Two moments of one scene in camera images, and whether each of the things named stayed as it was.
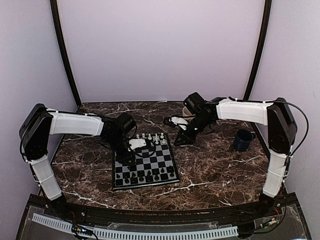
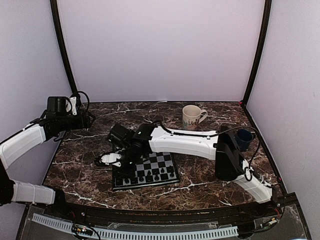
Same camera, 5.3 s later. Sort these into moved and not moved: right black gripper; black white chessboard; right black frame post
Moved: right black gripper
Not moved: black white chessboard; right black frame post
